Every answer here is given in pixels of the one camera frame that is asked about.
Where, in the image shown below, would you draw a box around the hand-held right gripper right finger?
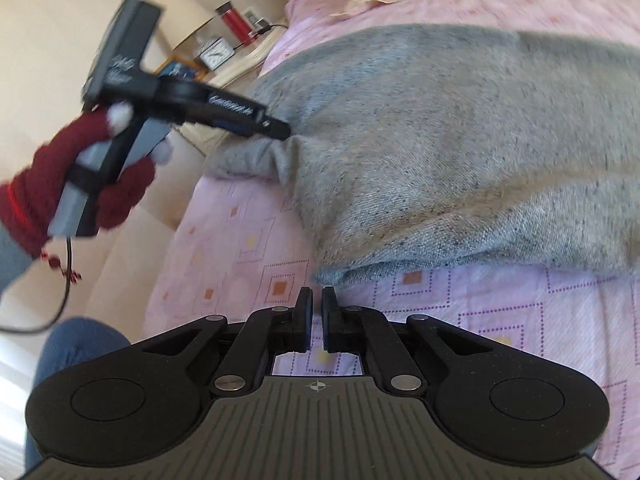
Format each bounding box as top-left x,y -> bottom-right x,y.
321,287 -> 507,394

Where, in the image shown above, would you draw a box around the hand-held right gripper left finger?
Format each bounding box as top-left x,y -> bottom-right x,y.
132,287 -> 314,394

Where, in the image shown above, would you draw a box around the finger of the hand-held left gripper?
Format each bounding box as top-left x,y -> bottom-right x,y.
212,109 -> 292,141

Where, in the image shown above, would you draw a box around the grey pants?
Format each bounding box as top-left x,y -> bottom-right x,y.
205,24 -> 640,289

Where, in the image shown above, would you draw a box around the person's left hand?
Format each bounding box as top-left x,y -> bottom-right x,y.
0,102 -> 174,261

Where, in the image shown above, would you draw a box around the blue book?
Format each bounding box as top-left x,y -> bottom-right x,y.
154,57 -> 208,82

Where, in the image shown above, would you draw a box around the cream table lamp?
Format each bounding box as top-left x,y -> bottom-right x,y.
153,0 -> 217,57

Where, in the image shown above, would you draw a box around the cream nightstand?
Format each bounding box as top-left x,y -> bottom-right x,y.
152,30 -> 282,162

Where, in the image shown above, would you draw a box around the small white clock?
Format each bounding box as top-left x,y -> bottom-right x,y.
199,35 -> 234,71

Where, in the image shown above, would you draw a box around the red bottle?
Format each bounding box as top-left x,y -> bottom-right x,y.
215,2 -> 257,45

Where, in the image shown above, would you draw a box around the bed with pink patterned sheet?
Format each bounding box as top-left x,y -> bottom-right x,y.
144,0 -> 640,480

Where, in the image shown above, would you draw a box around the person's left leg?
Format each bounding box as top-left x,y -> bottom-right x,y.
24,317 -> 133,467

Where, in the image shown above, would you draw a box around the black charger cable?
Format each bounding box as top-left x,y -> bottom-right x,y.
232,21 -> 289,52

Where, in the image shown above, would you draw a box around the wall charger plug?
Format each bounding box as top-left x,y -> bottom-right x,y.
243,7 -> 271,32

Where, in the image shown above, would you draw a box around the red beaded cord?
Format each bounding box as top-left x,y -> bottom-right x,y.
40,249 -> 84,285

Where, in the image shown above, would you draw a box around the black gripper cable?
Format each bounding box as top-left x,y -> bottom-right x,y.
0,236 -> 76,335

